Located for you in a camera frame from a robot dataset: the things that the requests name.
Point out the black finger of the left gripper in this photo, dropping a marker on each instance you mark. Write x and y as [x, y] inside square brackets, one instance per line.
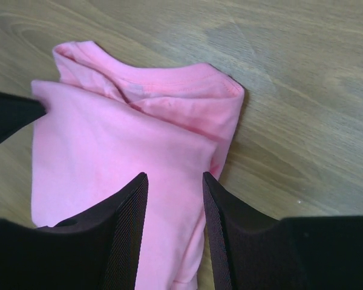
[17, 112]

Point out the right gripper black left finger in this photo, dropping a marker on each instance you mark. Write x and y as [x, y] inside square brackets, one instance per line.
[98, 248]

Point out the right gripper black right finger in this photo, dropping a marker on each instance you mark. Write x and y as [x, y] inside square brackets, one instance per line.
[250, 250]

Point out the light pink t shirt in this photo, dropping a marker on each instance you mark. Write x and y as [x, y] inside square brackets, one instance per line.
[106, 122]

